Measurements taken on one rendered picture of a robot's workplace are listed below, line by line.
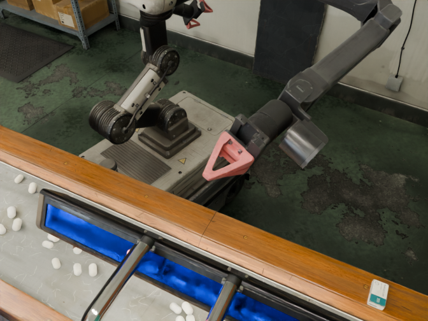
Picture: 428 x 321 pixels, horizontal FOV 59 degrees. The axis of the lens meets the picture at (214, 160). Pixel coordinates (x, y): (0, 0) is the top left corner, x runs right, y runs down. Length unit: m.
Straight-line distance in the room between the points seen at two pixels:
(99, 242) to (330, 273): 0.58
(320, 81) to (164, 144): 0.99
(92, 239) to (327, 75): 0.53
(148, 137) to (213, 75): 1.38
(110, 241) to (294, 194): 1.58
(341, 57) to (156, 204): 0.62
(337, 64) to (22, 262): 0.90
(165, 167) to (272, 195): 0.74
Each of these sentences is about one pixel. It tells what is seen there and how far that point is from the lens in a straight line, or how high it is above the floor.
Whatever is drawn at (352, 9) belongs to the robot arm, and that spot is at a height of 1.22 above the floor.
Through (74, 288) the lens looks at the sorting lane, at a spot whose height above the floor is 0.74.
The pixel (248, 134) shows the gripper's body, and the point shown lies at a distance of 0.61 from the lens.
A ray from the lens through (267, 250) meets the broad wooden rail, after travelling 1.02.
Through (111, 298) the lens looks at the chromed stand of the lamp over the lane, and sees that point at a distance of 0.58.
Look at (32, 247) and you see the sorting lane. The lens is 1.15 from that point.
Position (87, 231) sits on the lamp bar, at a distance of 0.69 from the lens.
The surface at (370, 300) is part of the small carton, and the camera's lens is 0.99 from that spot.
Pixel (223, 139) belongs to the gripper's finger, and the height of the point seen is 1.23.
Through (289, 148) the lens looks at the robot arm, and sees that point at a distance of 0.66.
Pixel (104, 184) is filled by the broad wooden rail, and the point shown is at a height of 0.76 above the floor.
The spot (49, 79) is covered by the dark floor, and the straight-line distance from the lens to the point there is 3.17.
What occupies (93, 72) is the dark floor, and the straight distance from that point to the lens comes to 3.13.
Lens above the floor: 1.63
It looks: 46 degrees down
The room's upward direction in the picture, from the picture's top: straight up
